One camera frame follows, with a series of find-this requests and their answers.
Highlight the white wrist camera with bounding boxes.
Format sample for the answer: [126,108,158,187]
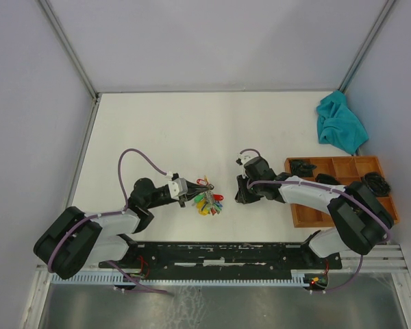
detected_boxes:
[236,154,258,166]
[166,171,187,200]

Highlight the black cable coil left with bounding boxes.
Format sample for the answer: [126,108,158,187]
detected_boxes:
[289,159,316,178]

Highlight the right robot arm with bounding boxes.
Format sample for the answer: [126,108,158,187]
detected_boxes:
[235,154,394,268]

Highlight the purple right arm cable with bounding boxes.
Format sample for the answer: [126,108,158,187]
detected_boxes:
[238,148,393,292]

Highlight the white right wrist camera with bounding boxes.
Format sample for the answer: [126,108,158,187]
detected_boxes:
[236,154,258,166]

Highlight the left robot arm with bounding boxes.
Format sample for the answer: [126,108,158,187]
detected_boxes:
[33,176,207,280]

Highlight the black cable coil middle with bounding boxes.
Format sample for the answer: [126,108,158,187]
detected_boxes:
[315,173,340,186]

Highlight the grey cable duct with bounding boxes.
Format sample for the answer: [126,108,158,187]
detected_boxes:
[51,270,322,287]

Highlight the teal cloth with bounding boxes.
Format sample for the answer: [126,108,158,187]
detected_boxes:
[316,90,369,155]

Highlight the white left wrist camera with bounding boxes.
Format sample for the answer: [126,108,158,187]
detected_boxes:
[166,171,187,200]

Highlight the black cable coil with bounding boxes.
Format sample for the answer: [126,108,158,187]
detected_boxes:
[315,173,340,186]
[362,171,392,198]
[289,159,316,178]

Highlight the metal keyring with coloured keys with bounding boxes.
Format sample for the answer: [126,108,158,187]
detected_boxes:
[193,175,224,216]

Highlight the black cable coil right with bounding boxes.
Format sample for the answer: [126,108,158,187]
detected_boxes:
[362,171,392,198]

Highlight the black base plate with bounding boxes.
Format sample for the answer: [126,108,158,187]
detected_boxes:
[116,241,343,280]

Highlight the wooden compartment tray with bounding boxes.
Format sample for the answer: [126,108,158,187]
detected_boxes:
[284,156,400,228]

